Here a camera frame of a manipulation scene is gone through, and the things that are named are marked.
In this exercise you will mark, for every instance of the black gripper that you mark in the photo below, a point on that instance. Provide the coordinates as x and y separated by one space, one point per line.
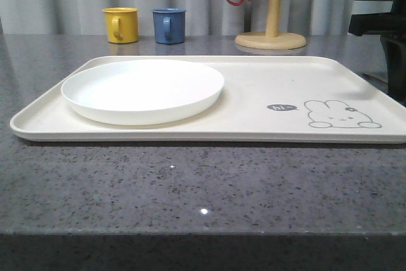
390 26

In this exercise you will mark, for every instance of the white round plate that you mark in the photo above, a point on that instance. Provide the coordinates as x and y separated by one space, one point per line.
143 92

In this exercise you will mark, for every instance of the wooden mug tree stand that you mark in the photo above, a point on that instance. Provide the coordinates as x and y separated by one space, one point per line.
271 38

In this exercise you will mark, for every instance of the cream rabbit serving tray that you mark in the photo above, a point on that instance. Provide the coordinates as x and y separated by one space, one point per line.
264 99

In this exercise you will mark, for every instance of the blue enamel mug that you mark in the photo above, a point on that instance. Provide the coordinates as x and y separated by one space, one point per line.
169 25

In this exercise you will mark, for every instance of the yellow enamel mug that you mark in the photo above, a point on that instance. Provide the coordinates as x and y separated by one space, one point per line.
121 24

